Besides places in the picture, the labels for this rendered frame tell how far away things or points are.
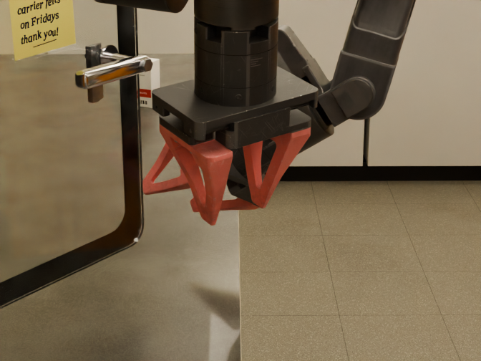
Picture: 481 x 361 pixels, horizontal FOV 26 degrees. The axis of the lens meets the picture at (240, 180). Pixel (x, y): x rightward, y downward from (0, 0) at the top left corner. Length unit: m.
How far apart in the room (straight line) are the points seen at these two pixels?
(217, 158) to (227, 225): 0.60
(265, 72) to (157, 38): 3.30
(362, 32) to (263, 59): 0.36
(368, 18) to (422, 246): 2.63
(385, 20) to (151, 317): 0.38
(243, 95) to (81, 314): 0.45
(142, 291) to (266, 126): 0.46
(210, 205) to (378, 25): 0.37
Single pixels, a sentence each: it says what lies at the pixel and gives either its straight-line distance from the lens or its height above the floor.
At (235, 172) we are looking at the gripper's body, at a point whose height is 1.07.
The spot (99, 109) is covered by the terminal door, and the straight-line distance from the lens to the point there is 1.04.
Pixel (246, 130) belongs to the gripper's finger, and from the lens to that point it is 0.70.
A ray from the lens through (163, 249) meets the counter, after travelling 1.23.
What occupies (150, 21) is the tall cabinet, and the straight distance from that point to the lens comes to 3.99.
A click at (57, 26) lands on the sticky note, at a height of 1.24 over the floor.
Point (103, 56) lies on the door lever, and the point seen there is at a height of 1.20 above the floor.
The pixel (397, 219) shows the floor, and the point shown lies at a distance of 3.86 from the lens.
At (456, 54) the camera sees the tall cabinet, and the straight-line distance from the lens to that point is 4.09.
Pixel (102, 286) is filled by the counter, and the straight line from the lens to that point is 1.15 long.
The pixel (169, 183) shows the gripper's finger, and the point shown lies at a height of 1.06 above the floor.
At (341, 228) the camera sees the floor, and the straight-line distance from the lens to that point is 3.75.
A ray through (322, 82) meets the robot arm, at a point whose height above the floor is 1.16.
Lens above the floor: 1.44
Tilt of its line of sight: 20 degrees down
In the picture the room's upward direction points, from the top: straight up
